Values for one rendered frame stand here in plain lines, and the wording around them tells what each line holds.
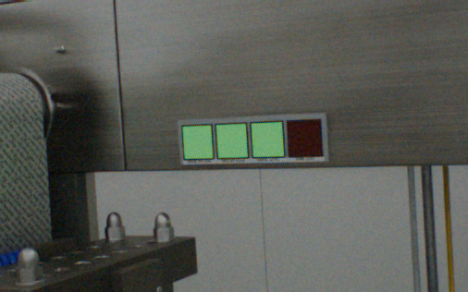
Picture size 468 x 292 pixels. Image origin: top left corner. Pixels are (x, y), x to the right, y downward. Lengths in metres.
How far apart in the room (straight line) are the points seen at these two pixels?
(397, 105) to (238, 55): 0.26
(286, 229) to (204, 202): 0.42
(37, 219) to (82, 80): 0.25
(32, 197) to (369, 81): 0.55
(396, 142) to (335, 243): 2.62
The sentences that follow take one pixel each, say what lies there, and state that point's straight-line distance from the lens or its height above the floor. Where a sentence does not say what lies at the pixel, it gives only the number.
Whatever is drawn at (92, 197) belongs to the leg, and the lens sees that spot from 1.79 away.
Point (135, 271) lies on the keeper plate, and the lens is 1.29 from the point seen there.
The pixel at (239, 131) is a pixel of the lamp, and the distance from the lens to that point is 1.36.
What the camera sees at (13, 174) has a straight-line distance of 1.41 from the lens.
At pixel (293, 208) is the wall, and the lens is 3.93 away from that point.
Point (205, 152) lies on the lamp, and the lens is 1.39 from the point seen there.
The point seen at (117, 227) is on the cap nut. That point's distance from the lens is 1.49.
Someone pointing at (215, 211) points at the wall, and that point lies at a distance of 4.11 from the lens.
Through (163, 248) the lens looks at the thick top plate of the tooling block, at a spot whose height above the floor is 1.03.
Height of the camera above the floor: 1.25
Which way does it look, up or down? 3 degrees down
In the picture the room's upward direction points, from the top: 4 degrees counter-clockwise
